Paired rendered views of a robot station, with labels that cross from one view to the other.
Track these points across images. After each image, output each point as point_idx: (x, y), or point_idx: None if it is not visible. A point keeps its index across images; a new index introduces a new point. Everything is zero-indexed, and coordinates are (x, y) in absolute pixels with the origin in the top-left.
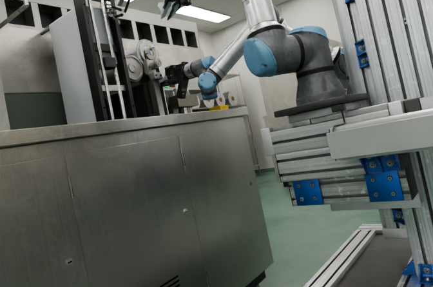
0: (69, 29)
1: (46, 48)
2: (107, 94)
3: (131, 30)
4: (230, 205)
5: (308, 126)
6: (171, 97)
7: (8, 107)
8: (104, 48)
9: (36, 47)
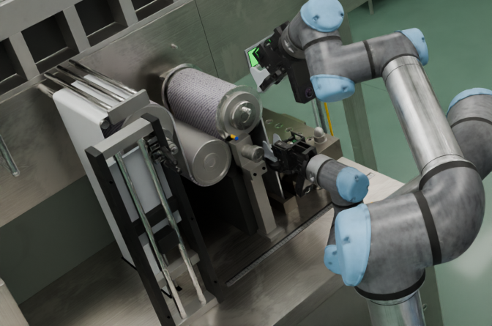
0: (91, 139)
1: (56, 108)
2: (170, 289)
3: None
4: None
5: None
6: None
7: (23, 235)
8: (157, 220)
9: (39, 118)
